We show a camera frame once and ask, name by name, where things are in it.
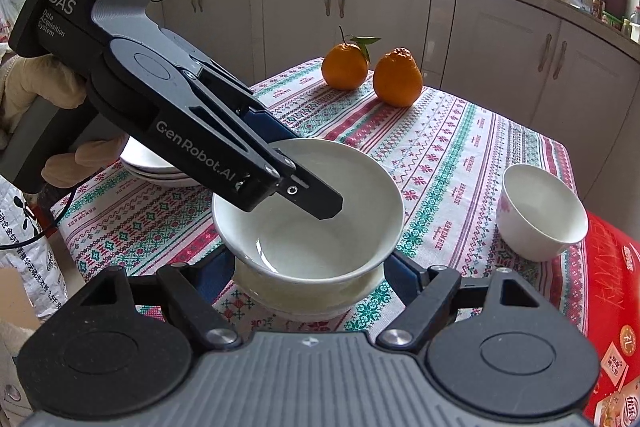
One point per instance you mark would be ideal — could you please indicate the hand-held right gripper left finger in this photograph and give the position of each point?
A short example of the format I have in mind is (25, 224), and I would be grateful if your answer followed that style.
(215, 279)

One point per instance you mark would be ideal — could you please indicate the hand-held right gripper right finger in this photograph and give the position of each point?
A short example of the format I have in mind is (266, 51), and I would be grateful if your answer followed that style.
(405, 282)

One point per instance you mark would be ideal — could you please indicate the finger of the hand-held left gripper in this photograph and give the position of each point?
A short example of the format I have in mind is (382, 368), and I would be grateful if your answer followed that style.
(200, 147)
(270, 127)

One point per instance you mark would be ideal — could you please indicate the white fruit-print plate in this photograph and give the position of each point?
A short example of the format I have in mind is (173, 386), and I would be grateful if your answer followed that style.
(145, 157)
(165, 176)

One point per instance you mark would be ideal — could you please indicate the white pink-floral bowl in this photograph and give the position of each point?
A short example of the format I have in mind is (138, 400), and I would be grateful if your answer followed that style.
(540, 232)
(325, 252)
(300, 299)

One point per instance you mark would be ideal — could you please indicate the person's left hand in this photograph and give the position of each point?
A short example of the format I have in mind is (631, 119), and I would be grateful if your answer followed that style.
(50, 79)

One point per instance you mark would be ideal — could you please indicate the orange with green leaf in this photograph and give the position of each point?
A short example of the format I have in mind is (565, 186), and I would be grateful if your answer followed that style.
(345, 67)

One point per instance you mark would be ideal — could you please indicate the bumpy orange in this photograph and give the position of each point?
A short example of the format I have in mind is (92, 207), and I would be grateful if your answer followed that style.
(397, 79)

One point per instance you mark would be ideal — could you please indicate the patterned tablecloth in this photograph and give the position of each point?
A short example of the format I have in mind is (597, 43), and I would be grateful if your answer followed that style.
(450, 147)

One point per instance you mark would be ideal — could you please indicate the white printed sack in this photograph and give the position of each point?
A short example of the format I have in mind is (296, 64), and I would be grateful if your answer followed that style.
(30, 267)

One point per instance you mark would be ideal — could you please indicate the red gift box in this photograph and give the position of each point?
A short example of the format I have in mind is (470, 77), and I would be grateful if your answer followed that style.
(615, 307)

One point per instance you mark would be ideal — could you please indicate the white kitchen cabinets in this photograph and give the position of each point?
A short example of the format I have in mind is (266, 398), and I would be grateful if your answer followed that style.
(500, 37)

